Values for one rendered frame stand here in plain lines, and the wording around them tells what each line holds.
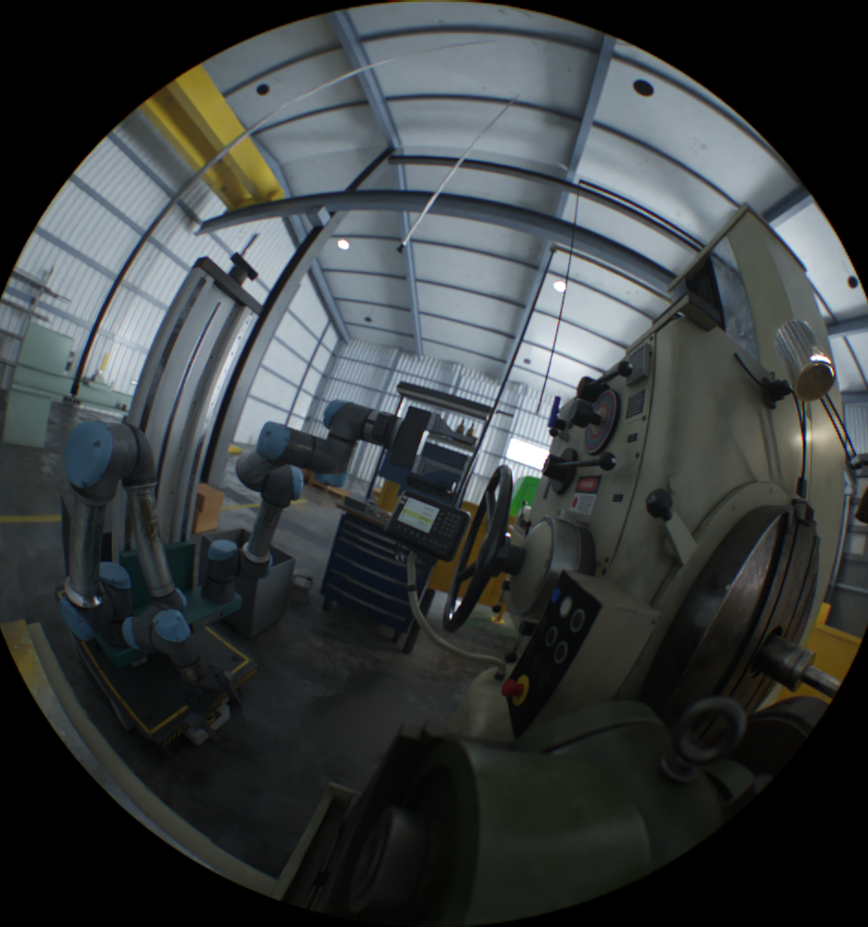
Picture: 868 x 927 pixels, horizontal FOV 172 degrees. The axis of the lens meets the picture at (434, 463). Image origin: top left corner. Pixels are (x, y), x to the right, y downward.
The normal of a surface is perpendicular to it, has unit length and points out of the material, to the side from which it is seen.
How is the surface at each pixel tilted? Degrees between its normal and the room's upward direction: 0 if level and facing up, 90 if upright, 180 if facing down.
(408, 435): 90
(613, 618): 90
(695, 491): 90
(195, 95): 90
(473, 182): 169
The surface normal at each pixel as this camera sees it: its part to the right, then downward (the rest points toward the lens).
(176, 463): 0.94, 0.32
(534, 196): -0.33, 0.92
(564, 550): 0.11, -0.59
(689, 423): -0.09, -0.07
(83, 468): 0.36, -0.04
